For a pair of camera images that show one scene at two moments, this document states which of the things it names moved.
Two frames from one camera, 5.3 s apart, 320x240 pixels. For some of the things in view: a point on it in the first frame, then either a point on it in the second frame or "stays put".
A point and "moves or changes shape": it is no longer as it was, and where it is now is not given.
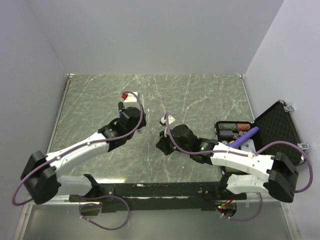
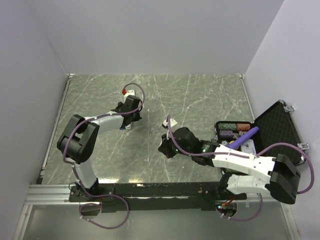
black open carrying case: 276,124 stays put
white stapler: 139,131 moves or changes shape
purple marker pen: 237,142 stays put
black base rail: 195,196 stays put
